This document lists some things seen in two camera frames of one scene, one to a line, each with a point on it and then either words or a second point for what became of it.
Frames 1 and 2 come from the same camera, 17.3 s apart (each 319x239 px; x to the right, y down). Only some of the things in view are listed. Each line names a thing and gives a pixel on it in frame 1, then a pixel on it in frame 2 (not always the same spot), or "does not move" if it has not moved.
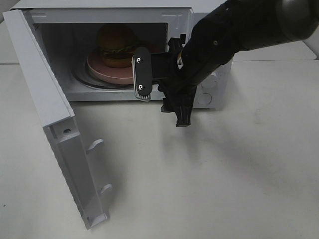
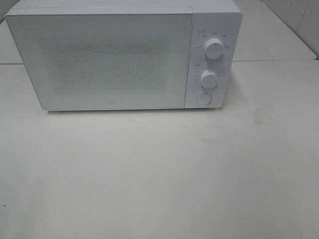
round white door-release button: [204, 98] does not move
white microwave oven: [56, 112] to [69, 61]
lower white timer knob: [210, 81] does not move
